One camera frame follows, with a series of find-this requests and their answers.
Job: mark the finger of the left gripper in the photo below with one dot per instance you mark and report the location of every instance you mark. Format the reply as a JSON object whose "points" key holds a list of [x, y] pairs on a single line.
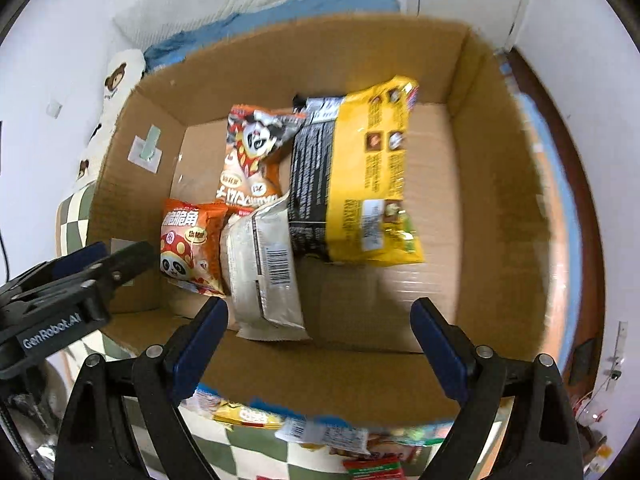
{"points": [[50, 306]]}

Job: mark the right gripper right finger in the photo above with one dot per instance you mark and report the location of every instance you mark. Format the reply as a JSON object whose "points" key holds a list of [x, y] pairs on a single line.
{"points": [[474, 381]]}

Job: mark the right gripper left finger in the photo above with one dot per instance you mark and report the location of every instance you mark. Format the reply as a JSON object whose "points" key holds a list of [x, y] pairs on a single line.
{"points": [[166, 375]]}

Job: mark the red orange panda bag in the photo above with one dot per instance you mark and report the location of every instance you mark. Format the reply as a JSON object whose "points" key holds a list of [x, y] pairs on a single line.
{"points": [[190, 237]]}

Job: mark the white grey snack packet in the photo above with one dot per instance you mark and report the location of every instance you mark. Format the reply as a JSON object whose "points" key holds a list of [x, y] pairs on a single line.
{"points": [[261, 276]]}

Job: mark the yellow black noodle packet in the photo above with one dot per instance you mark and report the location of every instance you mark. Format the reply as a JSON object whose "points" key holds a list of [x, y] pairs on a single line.
{"points": [[347, 177]]}

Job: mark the orange panda snack bag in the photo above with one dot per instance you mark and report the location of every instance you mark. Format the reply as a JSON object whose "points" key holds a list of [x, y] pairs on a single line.
{"points": [[255, 136]]}

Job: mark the colourful candy packet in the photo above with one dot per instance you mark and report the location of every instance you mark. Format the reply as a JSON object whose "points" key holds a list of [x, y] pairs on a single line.
{"points": [[426, 435]]}

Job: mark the yellow panda snack bag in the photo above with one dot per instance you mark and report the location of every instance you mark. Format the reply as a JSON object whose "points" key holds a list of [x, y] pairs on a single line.
{"points": [[235, 414]]}

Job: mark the green white checkered blanket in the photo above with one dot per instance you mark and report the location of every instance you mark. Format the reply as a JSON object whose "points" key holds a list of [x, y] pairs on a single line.
{"points": [[236, 451]]}

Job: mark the red long snack packet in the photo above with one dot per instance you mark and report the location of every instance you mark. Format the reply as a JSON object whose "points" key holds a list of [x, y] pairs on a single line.
{"points": [[386, 468]]}

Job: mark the clear nut snack packet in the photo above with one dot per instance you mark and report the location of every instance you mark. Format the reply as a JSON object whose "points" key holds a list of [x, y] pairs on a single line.
{"points": [[347, 439]]}

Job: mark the white bear print pillow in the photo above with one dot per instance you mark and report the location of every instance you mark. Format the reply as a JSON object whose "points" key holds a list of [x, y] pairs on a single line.
{"points": [[123, 73]]}

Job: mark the open cardboard box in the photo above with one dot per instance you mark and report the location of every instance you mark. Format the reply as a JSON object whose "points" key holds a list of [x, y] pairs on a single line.
{"points": [[472, 177]]}

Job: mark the wall socket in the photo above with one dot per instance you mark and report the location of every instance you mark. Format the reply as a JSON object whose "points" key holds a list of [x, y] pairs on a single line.
{"points": [[53, 109]]}

